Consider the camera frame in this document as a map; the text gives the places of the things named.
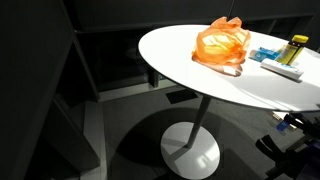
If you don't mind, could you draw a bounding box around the dark bottle with yellow cap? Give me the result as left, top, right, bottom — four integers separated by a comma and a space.
276, 35, 309, 65

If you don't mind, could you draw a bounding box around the orange plastic bag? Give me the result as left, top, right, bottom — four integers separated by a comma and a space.
192, 17, 251, 77

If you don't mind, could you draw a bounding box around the white and blue flat box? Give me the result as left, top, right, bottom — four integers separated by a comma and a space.
261, 59, 303, 80

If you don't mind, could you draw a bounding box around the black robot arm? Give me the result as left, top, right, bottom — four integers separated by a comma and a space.
255, 113, 320, 180

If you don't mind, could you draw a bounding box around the round white pedestal table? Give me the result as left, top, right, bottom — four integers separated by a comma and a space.
139, 25, 320, 180

